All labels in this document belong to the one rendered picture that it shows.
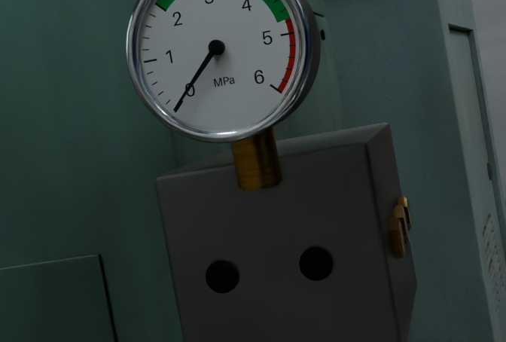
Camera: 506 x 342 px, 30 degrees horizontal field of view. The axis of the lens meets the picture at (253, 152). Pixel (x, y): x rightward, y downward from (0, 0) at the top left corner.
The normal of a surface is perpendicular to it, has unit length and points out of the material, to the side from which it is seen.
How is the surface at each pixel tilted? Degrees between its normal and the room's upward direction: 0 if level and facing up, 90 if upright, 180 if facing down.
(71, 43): 90
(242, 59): 90
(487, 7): 90
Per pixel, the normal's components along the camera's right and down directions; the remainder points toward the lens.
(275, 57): -0.21, 0.09
